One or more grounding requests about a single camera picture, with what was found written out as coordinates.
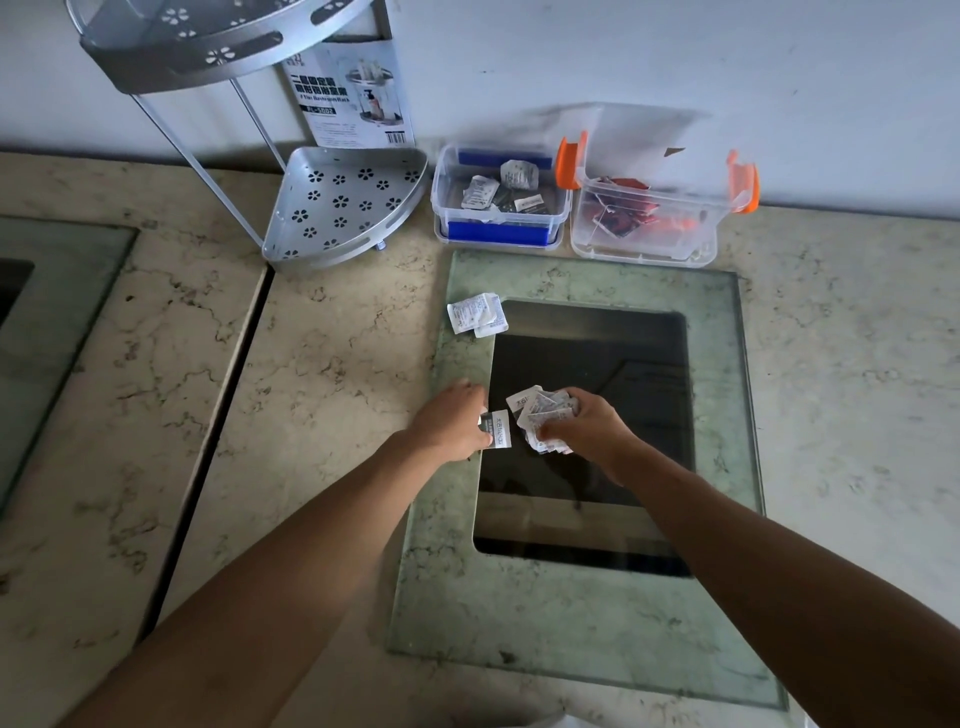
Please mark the person's right forearm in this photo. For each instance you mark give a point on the person's right forearm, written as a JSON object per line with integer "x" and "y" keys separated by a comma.
{"x": 795, "y": 600}

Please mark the person's left hand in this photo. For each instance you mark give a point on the person's left hand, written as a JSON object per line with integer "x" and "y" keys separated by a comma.
{"x": 450, "y": 424}

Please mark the person's left fingers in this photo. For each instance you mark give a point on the person's left fingers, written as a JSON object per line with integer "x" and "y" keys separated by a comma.
{"x": 478, "y": 409}

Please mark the clear container with blue clips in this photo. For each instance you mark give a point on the clear container with blue clips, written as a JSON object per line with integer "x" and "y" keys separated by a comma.
{"x": 501, "y": 217}

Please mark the glass panel with dark window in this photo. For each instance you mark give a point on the glass panel with dark window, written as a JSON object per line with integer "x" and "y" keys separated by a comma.
{"x": 45, "y": 337}
{"x": 585, "y": 480}

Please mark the corner shelf product card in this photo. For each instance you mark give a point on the corner shelf product card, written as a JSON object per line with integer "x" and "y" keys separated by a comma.
{"x": 351, "y": 94}

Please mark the bunch of white sachets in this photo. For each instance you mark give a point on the bunch of white sachets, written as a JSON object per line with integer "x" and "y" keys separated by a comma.
{"x": 541, "y": 412}

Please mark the person's right hand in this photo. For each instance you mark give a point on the person's right hand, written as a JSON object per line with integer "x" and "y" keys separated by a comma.
{"x": 592, "y": 427}

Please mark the person's right fingers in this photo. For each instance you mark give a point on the person's right fingers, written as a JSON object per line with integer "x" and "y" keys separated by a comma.
{"x": 559, "y": 424}

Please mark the white sachet with black print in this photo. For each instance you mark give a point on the white sachet with black print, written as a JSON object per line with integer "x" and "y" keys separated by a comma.
{"x": 498, "y": 428}

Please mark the clear container with orange clips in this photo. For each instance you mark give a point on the clear container with orange clips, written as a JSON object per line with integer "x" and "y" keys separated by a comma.
{"x": 645, "y": 225}

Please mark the clear container lid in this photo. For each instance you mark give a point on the clear container lid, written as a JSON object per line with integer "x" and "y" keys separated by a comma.
{"x": 652, "y": 150}

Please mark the white printed sachet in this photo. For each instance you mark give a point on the white printed sachet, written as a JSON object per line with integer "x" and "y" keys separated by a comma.
{"x": 471, "y": 312}
{"x": 493, "y": 321}

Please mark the silver metal corner shelf rack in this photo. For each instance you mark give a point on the silver metal corner shelf rack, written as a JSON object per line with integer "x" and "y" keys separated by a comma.
{"x": 247, "y": 127}

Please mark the pile of red sachets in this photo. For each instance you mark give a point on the pile of red sachets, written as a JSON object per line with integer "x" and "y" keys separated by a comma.
{"x": 622, "y": 210}

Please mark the person's left forearm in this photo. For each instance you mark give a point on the person's left forearm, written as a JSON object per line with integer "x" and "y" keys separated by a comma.
{"x": 255, "y": 600}

